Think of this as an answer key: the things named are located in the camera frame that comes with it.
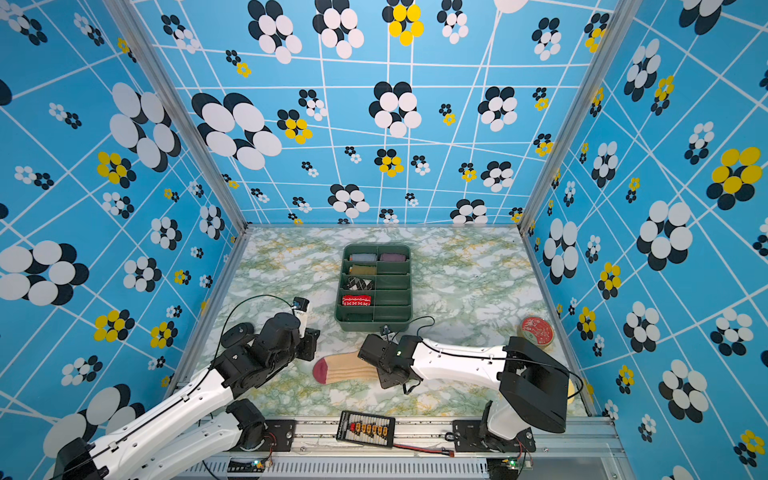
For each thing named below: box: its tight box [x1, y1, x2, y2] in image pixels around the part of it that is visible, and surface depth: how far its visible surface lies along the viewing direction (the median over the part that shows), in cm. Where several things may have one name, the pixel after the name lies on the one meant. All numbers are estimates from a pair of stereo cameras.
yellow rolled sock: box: [349, 265, 377, 275], surface depth 101 cm
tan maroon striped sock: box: [313, 352, 378, 385], surface depth 85 cm
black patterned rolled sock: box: [346, 276, 373, 291], surface depth 98 cm
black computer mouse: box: [220, 322, 255, 348], surface depth 91 cm
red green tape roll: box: [518, 316, 555, 347], surface depth 90 cm
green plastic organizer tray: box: [334, 244, 413, 332], surface depth 98 cm
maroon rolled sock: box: [380, 253, 406, 262], surface depth 107 cm
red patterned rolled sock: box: [341, 294, 373, 306], surface depth 95 cm
